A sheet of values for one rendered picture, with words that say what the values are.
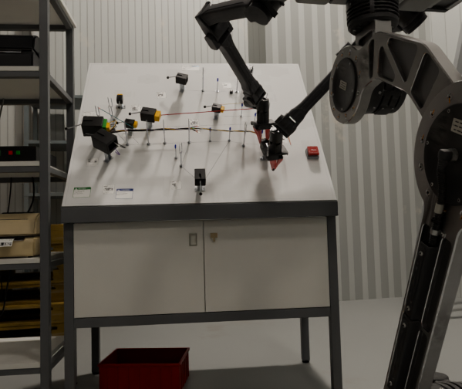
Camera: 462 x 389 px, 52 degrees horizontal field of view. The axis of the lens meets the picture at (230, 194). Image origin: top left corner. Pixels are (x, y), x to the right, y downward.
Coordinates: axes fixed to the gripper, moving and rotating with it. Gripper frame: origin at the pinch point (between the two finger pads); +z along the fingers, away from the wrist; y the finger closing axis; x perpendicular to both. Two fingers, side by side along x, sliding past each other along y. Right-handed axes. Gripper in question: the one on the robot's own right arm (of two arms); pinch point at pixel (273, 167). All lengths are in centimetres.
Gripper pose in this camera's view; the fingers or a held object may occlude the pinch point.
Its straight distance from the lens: 213.5
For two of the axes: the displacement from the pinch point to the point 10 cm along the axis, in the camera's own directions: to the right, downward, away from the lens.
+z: -0.1, 7.6, 6.5
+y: -9.6, 1.7, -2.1
